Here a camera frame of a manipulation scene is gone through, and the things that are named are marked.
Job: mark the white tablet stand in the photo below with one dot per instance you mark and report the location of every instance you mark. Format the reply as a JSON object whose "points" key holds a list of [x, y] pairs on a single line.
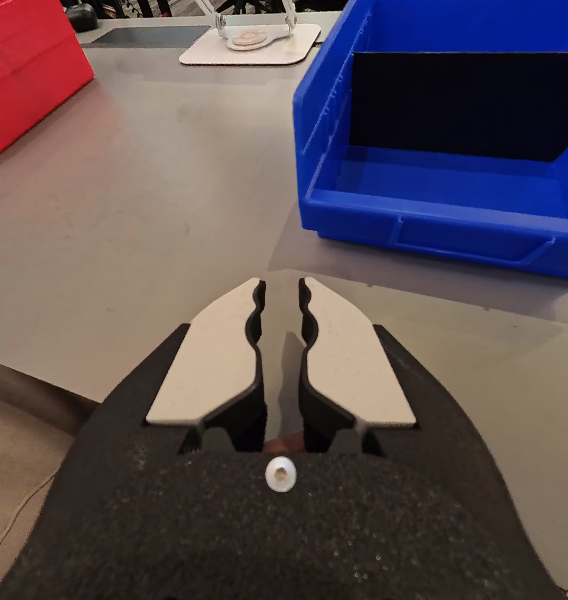
{"points": [[274, 47]]}

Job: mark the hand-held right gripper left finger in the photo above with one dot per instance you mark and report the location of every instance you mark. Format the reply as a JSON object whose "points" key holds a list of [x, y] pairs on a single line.
{"points": [[209, 370]]}

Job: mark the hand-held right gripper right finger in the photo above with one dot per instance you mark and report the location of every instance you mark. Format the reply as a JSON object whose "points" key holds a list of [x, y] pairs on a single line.
{"points": [[354, 370]]}

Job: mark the red plastic bin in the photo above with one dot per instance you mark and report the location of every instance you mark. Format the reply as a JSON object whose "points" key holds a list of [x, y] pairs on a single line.
{"points": [[26, 84]]}

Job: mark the blue plastic bin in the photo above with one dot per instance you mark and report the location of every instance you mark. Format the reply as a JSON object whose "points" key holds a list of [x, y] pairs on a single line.
{"points": [[406, 211]]}

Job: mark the black divider of blue bin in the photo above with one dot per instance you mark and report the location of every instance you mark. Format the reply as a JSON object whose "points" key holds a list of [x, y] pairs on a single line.
{"points": [[452, 103]]}

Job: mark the black round object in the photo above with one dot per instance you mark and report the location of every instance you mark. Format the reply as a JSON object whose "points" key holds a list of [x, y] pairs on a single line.
{"points": [[80, 16]]}

